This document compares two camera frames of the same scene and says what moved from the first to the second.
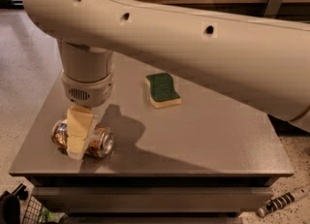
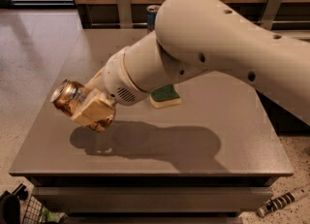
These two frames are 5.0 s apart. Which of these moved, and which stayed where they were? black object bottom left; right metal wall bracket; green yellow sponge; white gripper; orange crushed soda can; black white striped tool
Moved: orange crushed soda can; white gripper
Stayed: green yellow sponge; black white striped tool; right metal wall bracket; black object bottom left
